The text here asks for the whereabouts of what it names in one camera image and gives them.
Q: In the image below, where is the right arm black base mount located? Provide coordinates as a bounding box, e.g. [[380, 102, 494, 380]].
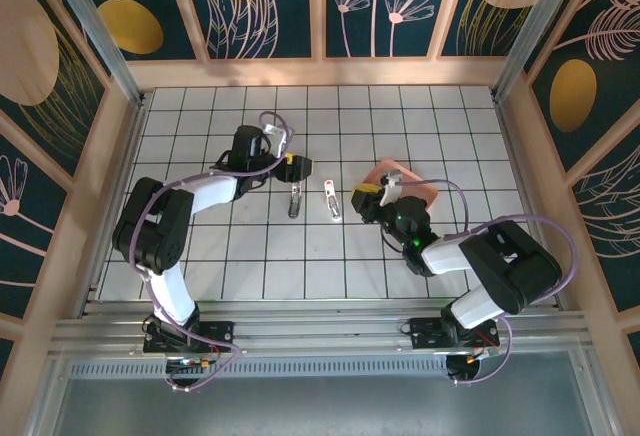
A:
[[408, 316, 501, 352]]

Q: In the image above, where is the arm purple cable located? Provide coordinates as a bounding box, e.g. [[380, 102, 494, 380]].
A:
[[399, 178, 581, 387], [128, 111, 296, 392]]

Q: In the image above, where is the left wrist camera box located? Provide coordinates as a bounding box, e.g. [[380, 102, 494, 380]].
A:
[[262, 123, 287, 153]]

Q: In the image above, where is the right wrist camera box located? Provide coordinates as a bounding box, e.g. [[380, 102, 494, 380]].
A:
[[378, 169, 404, 207]]

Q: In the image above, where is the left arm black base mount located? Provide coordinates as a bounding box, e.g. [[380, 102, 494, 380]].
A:
[[143, 319, 236, 356]]

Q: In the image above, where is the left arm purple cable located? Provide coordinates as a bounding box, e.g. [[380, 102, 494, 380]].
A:
[[128, 111, 296, 392]]

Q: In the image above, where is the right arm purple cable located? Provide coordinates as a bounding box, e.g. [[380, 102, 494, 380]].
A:
[[399, 178, 581, 387]]

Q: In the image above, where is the slotted grey cable duct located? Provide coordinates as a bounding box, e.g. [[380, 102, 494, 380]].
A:
[[69, 358, 454, 380]]

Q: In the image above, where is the small white stapler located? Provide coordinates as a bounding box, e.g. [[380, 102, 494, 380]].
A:
[[287, 181, 304, 219]]

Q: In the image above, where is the pink white stapler piece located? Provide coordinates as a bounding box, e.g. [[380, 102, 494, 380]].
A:
[[323, 178, 343, 221]]

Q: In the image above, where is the long aluminium base rail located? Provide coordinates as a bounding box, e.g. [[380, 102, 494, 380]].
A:
[[49, 298, 599, 357]]

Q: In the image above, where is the aluminium corner post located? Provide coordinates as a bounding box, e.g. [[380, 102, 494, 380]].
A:
[[42, 0, 147, 107], [492, 0, 586, 102]]

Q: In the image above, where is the pink plastic tray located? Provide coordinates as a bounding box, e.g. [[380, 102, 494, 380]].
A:
[[362, 158, 437, 210]]

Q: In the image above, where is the aluminium side rail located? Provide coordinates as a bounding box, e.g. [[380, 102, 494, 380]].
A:
[[492, 90, 571, 310], [77, 95, 151, 318]]

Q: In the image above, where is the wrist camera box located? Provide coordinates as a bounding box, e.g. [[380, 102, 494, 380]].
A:
[[378, 169, 404, 207], [262, 123, 287, 153]]

